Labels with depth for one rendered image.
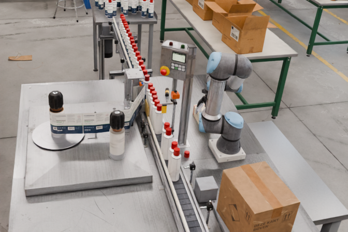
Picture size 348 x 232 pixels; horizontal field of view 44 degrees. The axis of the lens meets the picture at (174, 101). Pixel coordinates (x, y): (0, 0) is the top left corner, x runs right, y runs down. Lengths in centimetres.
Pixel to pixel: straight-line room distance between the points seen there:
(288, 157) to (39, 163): 148
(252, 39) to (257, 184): 225
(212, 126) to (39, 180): 99
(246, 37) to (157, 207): 221
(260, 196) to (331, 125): 292
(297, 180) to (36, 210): 145
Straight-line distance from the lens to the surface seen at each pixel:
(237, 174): 212
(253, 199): 201
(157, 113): 262
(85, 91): 324
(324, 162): 430
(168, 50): 243
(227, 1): 475
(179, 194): 231
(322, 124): 485
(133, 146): 261
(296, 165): 276
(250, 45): 415
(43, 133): 273
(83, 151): 258
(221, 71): 230
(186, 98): 253
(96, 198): 236
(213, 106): 245
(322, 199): 258
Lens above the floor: 247
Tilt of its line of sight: 31 degrees down
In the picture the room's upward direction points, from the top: 5 degrees clockwise
